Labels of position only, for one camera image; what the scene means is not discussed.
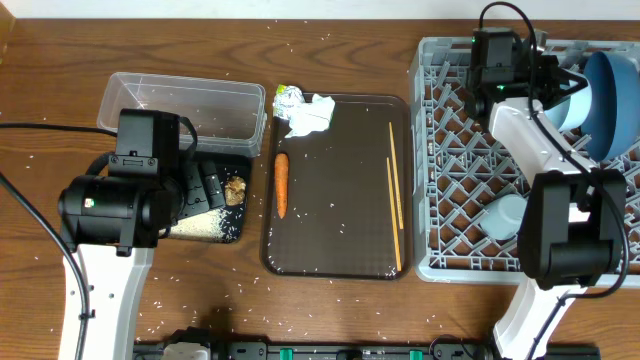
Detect light blue bowl with rice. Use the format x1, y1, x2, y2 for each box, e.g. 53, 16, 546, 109
544, 84, 592, 132

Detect wooden chopstick right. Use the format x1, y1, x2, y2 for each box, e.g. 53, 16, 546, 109
388, 122, 404, 230

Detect clear plastic bin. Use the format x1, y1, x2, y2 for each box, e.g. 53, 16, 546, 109
97, 72, 267, 158

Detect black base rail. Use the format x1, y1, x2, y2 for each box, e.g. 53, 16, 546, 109
132, 327, 602, 360

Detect dark blue plate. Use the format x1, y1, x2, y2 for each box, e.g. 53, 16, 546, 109
581, 52, 639, 162

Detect black plastic tray bin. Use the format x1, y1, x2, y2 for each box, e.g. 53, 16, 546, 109
164, 152, 253, 245

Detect orange carrot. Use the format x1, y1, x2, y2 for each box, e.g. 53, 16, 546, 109
274, 153, 289, 219

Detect pile of white rice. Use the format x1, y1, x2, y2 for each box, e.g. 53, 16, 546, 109
169, 208, 241, 243

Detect wooden chopstick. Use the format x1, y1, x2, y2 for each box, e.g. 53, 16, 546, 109
388, 122, 404, 230
386, 157, 402, 272

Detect brown serving tray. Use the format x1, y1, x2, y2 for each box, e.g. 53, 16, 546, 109
261, 94, 413, 281

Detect grey dishwasher rack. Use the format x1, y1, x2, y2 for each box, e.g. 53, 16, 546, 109
408, 36, 640, 289

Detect crumpled aluminium foil ball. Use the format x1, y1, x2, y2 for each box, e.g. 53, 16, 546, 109
272, 84, 305, 121

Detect wooden chopstick left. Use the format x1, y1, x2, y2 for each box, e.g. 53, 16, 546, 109
386, 157, 402, 272

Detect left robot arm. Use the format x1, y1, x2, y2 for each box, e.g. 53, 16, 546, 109
58, 109, 225, 359

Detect crumpled white paper napkin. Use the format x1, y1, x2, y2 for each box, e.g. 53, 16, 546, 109
286, 94, 336, 138

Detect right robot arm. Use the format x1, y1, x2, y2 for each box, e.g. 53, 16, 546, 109
465, 27, 629, 359

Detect brown cookie food scrap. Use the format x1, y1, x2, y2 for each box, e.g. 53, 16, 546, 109
224, 176, 247, 206

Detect light blue cup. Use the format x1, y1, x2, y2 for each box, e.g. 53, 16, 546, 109
480, 194, 527, 241

